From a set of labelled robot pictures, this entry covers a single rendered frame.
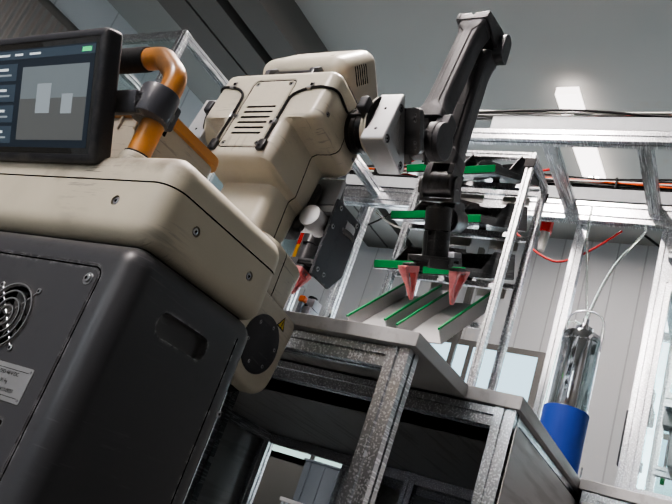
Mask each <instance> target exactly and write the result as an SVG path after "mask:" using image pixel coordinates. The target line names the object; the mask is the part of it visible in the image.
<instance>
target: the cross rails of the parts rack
mask: <svg viewBox="0 0 672 504"><path fill-rule="evenodd" d="M520 185H521V184H513V183H495V182H477V181H463V183H462V187H461V193H467V194H483V195H498V196H513V197H517V196H518V193H519V191H514V190H519V189H520ZM465 187H470V188H465ZM482 188H486V189H482ZM493 189H496V190H493ZM498 189H503V190H498ZM538 194H539V192H531V191H528V194H527V197H528V198H538ZM408 228H409V229H410V230H420V231H424V224H413V223H410V224H409V227H408ZM450 236H458V237H468V238H479V239H489V240H499V241H505V240H506V236H507V232H500V231H489V230H478V229H467V228H466V229H465V230H464V231H463V232H461V233H458V234H454V233H450ZM526 239H527V237H522V236H516V239H515V242H519V243H526ZM393 276H394V277H400V278H402V276H401V274H400V272H399V271H396V270H394V272H393ZM417 280H423V281H430V282H438V283H445V284H449V277H448V276H434V275H423V274H419V273H418V278H417ZM493 283H494V282H493V281H485V280H477V279H472V280H466V281H465V283H464V284H463V286H467V287H475V288H482V289H490V290H492V287H493ZM514 285H515V284H508V283H503V287H502V289H506V290H513V289H514Z"/></svg>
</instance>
